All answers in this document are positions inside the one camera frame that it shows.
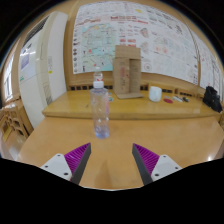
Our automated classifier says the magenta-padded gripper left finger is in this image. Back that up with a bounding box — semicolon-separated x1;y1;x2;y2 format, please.
39;142;92;186

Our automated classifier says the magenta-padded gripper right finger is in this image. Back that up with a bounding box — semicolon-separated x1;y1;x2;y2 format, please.
131;143;183;186

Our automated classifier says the clear white-capped water bottle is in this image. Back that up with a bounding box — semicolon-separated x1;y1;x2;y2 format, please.
89;80;111;140

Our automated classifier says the white cup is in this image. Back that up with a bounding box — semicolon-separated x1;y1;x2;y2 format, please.
148;85;163;103

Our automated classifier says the wooden chairs group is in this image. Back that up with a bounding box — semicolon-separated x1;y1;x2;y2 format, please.
0;99;34;143

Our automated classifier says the brown cardboard box stand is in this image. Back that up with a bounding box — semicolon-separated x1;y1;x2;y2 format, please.
112;45;145;100

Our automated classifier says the black bag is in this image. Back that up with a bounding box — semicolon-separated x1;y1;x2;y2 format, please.
202;85;223;113

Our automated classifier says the white standing air conditioner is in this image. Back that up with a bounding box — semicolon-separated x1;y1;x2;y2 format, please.
18;11;69;129

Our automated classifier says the large printed wall poster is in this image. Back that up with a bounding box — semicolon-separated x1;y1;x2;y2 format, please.
72;0;223;88

